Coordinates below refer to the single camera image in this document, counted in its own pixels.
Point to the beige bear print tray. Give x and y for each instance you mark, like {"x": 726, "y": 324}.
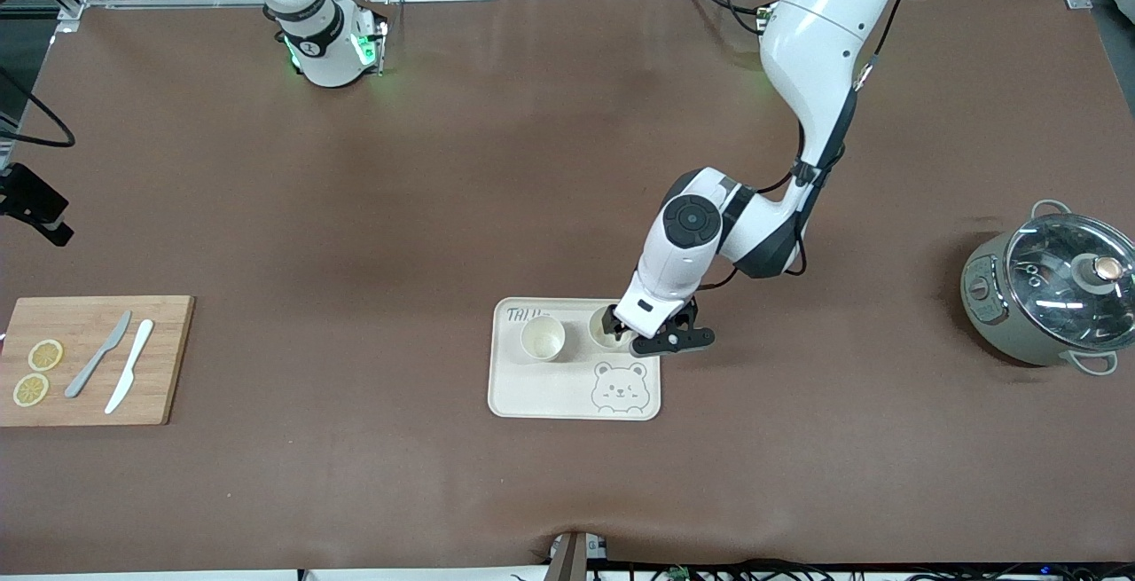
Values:
{"x": 550, "y": 390}

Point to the white plastic cup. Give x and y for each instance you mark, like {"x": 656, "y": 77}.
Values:
{"x": 543, "y": 339}
{"x": 597, "y": 333}

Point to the white plastic knife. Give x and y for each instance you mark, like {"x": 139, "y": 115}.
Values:
{"x": 129, "y": 368}

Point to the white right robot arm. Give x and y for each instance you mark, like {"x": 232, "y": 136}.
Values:
{"x": 324, "y": 58}

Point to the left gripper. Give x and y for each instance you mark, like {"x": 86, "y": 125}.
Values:
{"x": 611, "y": 322}

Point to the bamboo cutting board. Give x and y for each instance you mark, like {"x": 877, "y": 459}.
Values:
{"x": 168, "y": 359}

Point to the lemon slice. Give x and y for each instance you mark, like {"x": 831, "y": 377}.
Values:
{"x": 45, "y": 355}
{"x": 31, "y": 389}

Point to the sage green electric pot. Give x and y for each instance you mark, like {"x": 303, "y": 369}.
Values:
{"x": 989, "y": 315}

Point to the brown table cover mat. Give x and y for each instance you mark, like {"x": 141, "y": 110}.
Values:
{"x": 355, "y": 208}

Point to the glass pot lid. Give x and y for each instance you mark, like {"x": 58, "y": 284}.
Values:
{"x": 1055, "y": 284}

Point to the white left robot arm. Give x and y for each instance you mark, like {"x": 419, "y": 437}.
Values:
{"x": 816, "y": 31}

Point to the grey plastic knife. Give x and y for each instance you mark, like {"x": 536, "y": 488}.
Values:
{"x": 97, "y": 356}

